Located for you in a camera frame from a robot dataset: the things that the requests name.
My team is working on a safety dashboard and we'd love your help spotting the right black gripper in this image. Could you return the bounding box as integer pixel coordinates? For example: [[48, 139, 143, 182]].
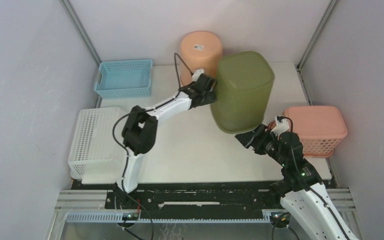
[[234, 123, 287, 167]]

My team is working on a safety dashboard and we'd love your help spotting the orange round bin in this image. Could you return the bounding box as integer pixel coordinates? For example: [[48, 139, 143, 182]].
[[179, 31, 223, 86]]

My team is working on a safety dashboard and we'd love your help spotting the green mesh waste bin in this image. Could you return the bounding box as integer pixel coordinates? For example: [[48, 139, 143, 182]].
[[210, 51, 275, 134]]

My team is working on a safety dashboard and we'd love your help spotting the pink plastic basket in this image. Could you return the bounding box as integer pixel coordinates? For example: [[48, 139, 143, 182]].
[[282, 105, 348, 158]]

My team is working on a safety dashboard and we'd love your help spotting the blue plastic basket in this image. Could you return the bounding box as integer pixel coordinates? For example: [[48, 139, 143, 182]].
[[94, 59, 153, 99]]

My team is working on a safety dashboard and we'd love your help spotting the white plastic basket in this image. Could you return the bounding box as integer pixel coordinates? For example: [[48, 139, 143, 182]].
[[68, 107, 126, 185]]

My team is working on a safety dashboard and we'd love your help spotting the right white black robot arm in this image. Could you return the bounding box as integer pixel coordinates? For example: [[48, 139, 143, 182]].
[[235, 124, 357, 240]]

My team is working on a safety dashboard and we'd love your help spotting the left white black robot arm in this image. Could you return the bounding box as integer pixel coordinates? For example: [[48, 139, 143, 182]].
[[112, 71, 217, 209]]

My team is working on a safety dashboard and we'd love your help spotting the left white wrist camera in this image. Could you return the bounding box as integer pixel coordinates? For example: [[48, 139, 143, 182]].
[[191, 68, 205, 82]]

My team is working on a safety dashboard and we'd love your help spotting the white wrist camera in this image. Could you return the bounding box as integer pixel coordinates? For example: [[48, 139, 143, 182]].
[[269, 115, 291, 136], [191, 68, 205, 82]]

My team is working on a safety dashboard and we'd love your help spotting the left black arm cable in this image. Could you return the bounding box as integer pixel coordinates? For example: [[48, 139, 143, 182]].
[[111, 52, 196, 200]]

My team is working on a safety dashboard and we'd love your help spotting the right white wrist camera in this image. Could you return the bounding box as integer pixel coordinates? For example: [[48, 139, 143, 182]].
[[269, 115, 291, 136]]

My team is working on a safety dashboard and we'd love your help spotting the white cable duct strip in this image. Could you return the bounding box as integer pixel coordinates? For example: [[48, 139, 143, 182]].
[[66, 211, 276, 223]]

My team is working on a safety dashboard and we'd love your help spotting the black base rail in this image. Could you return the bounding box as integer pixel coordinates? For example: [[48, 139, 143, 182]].
[[104, 181, 281, 220]]

